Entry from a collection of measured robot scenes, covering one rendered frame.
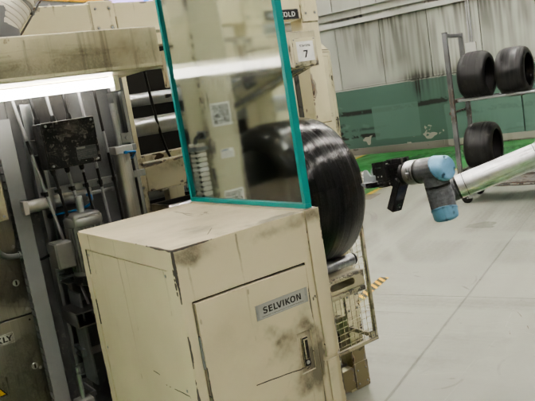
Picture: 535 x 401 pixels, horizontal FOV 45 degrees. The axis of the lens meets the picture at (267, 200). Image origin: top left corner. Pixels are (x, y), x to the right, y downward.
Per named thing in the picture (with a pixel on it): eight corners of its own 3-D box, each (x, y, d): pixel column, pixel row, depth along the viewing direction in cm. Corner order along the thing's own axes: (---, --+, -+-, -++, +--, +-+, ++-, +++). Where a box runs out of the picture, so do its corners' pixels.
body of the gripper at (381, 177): (385, 159, 212) (413, 154, 202) (391, 185, 212) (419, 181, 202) (369, 164, 207) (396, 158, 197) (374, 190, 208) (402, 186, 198)
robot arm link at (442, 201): (460, 211, 199) (451, 177, 198) (460, 219, 189) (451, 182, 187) (434, 217, 202) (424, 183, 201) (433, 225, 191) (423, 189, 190)
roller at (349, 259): (286, 286, 222) (279, 276, 224) (282, 293, 225) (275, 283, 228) (359, 258, 242) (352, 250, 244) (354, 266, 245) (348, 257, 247)
